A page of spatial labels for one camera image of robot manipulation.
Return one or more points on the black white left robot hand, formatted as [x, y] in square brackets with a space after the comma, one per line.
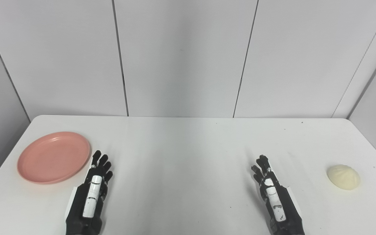
[90, 195]

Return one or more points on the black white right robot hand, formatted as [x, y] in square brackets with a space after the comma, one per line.
[274, 199]

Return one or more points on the pink round plate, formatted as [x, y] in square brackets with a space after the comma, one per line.
[54, 157]

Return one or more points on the cream steamed bun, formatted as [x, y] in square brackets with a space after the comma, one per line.
[343, 177]

